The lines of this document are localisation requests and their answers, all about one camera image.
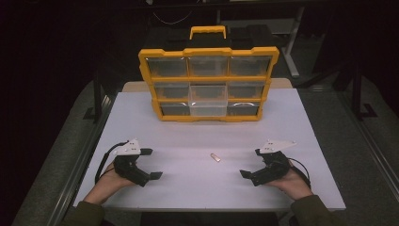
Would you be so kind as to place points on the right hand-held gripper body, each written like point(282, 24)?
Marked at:
point(274, 166)

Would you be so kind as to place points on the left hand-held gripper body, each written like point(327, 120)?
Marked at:
point(128, 169)

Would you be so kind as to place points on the small metallic clip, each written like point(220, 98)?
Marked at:
point(215, 157)

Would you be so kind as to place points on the clear plastic drawer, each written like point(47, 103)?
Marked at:
point(208, 108)

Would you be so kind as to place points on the person's left hand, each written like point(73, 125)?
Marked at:
point(109, 183)

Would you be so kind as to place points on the person's right hand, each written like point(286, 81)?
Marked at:
point(293, 185)

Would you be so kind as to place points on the black metal stand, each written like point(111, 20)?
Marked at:
point(98, 94)
point(357, 91)

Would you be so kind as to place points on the white metal desk leg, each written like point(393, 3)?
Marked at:
point(293, 47)

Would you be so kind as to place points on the yellow black drawer organizer cabinet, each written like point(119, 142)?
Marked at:
point(207, 52)

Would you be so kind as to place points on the aluminium frame rail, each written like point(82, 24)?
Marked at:
point(373, 150)
point(81, 163)

